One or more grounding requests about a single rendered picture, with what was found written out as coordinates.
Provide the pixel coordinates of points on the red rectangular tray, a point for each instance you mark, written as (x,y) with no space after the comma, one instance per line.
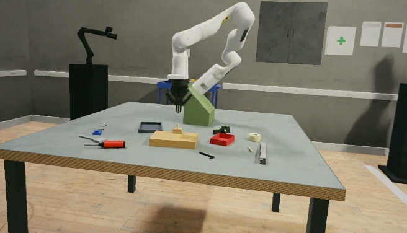
(222,139)

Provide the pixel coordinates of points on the tan wooden board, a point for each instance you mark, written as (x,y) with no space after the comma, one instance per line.
(169,139)

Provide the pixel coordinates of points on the red-handled screwdriver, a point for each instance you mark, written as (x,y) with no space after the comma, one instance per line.
(110,144)

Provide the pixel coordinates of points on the small light wooden block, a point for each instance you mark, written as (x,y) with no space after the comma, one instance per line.
(177,131)

